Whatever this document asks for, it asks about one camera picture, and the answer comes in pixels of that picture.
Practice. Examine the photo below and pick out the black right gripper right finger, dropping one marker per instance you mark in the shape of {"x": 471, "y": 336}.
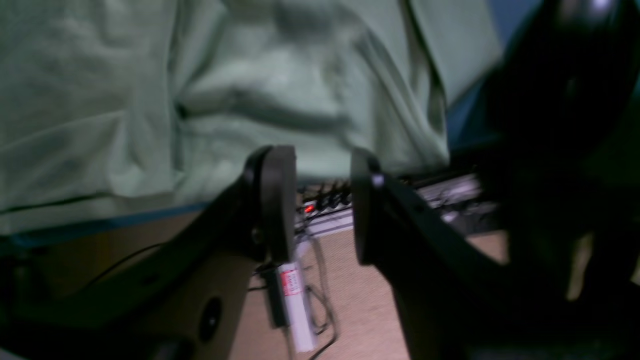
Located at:
{"x": 566, "y": 292}

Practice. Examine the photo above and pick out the green T-shirt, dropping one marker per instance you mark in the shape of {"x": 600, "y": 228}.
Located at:
{"x": 225, "y": 100}

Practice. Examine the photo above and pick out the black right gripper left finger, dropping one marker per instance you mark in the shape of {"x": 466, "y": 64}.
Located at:
{"x": 183, "y": 301}

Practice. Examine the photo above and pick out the black power strip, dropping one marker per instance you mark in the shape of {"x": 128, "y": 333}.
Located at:
{"x": 324, "y": 198}

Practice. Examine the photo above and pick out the blue table cloth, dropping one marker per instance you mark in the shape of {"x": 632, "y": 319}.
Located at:
{"x": 125, "y": 222}

